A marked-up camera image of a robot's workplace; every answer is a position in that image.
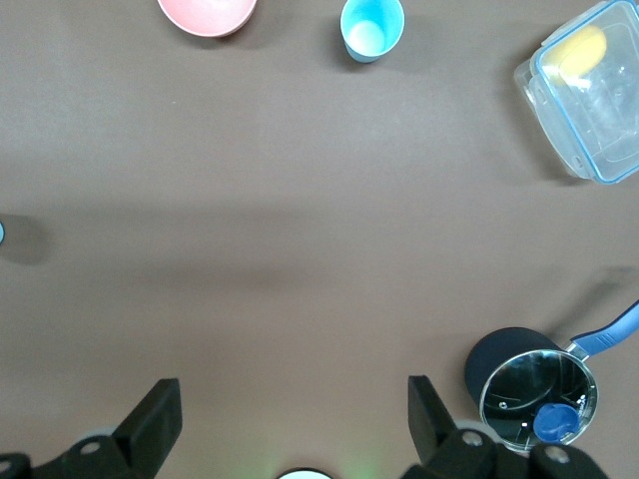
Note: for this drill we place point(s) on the pink bowl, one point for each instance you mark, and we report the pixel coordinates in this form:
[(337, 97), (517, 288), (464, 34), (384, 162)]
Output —
[(207, 15)]

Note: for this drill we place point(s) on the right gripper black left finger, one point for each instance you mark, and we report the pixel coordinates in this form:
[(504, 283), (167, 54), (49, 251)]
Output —
[(145, 434)]

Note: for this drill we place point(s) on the clear plastic food container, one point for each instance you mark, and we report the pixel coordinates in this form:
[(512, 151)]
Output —
[(599, 125)]

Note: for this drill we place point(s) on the yellow orange food piece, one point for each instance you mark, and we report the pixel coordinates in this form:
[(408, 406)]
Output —
[(579, 52)]

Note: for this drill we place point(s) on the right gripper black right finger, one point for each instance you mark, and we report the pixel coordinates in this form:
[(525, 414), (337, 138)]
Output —
[(439, 444)]

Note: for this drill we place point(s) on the plain blue cup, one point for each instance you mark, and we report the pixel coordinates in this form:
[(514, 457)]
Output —
[(372, 30)]

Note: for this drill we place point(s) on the glass lid with blue knob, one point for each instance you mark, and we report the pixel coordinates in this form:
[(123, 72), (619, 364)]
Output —
[(534, 389)]

